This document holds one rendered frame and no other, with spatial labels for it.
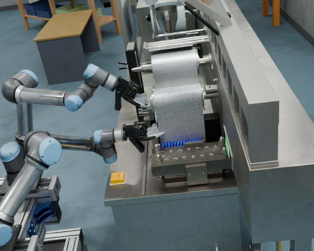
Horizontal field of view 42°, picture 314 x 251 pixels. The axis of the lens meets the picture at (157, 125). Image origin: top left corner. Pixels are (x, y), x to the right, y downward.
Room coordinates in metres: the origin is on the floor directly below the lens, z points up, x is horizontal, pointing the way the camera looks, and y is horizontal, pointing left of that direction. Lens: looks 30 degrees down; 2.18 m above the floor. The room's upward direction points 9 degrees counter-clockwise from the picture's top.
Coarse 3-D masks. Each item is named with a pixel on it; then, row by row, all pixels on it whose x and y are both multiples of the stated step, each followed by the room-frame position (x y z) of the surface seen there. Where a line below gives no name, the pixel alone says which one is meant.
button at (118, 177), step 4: (116, 172) 1.76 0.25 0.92; (120, 172) 1.75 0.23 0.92; (124, 172) 1.75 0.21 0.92; (112, 176) 1.73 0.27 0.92; (116, 176) 1.72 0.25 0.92; (120, 176) 1.72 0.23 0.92; (124, 176) 1.72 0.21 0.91; (112, 180) 1.69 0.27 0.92; (116, 180) 1.69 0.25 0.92; (120, 180) 1.69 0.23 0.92; (124, 180) 1.70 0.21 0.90
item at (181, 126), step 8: (176, 112) 1.79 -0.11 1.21; (184, 112) 1.79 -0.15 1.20; (192, 112) 1.78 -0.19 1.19; (200, 112) 1.78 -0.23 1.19; (160, 120) 1.80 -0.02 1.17; (168, 120) 1.79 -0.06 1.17; (176, 120) 1.79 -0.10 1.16; (184, 120) 1.79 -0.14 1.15; (192, 120) 1.78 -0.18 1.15; (200, 120) 1.78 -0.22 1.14; (160, 128) 1.80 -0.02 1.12; (168, 128) 1.79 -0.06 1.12; (176, 128) 1.79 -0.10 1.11; (184, 128) 1.79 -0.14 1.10; (192, 128) 1.78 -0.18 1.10; (200, 128) 1.78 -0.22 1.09; (160, 136) 1.80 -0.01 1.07; (168, 136) 1.80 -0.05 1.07; (176, 136) 1.79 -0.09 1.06; (184, 136) 1.79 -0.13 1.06; (192, 136) 1.78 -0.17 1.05; (200, 136) 1.78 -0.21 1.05
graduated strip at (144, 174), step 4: (148, 140) 2.06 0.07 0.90; (148, 144) 2.01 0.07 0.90; (144, 152) 1.94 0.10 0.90; (144, 156) 1.90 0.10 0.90; (144, 160) 1.86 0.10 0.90; (144, 164) 1.82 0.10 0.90; (144, 168) 1.78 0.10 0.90; (144, 172) 1.75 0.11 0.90; (144, 176) 1.71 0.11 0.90; (144, 180) 1.68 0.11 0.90; (144, 184) 1.65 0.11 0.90; (144, 188) 1.62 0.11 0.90; (144, 192) 1.58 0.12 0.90
